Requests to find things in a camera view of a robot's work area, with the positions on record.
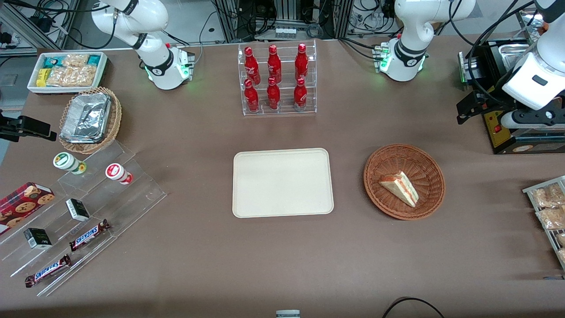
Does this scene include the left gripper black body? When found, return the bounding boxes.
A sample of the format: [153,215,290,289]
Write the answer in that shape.
[485,84,518,112]

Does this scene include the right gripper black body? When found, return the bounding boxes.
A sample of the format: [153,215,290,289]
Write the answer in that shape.
[0,110,21,142]

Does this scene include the brown round wicker basket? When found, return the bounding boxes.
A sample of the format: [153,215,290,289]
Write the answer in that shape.
[363,143,446,221]

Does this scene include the light wicker basket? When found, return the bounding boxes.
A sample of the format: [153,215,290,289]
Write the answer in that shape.
[58,87,122,155]

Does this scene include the triangular sandwich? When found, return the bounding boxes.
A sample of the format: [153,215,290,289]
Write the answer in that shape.
[378,170,419,208]

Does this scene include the cream rectangular serving tray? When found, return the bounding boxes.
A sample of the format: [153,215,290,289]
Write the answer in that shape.
[232,148,335,219]

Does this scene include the black yellow countertop appliance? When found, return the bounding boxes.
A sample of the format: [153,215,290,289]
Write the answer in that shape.
[458,38,565,155]

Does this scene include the white plastic snack bin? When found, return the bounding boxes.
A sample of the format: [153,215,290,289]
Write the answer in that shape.
[27,52,109,96]

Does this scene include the green lid yogurt cup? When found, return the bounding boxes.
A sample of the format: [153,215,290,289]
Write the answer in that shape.
[53,151,87,175]

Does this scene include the stacked aluminium foil trays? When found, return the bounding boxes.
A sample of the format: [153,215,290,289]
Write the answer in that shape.
[60,92,112,144]

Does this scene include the clear cracker snack pack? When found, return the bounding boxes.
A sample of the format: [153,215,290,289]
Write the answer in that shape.
[46,65,98,87]
[61,53,91,68]

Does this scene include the red tartan cookie box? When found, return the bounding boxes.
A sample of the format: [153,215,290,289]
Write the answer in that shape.
[0,182,56,235]

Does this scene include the red lid yogurt cup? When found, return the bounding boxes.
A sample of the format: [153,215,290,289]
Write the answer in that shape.
[105,163,133,186]

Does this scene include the small black carton box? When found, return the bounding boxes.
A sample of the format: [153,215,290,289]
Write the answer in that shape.
[65,198,90,222]
[23,227,53,250]

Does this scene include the clear acrylic stepped shelf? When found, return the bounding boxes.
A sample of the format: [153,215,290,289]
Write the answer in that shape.
[0,140,168,297]

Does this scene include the Snickers chocolate bar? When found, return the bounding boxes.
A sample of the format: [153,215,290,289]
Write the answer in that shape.
[69,219,111,252]
[24,254,72,288]

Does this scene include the red cola bottle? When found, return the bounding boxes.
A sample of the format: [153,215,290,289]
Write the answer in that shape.
[266,76,282,111]
[293,77,308,112]
[294,43,309,83]
[244,46,261,85]
[244,79,260,114]
[267,44,283,84]

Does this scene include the clear acrylic bottle rack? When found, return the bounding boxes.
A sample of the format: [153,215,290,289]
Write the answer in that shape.
[238,39,318,117]

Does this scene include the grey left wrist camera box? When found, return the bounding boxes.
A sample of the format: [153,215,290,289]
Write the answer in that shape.
[501,109,565,130]

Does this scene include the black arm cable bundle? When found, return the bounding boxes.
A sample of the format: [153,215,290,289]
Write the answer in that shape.
[449,0,537,103]

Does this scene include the black looped cable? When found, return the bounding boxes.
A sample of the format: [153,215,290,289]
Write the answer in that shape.
[381,297,447,318]

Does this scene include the metal equipment frame rack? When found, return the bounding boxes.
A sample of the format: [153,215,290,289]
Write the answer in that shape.
[211,0,354,43]

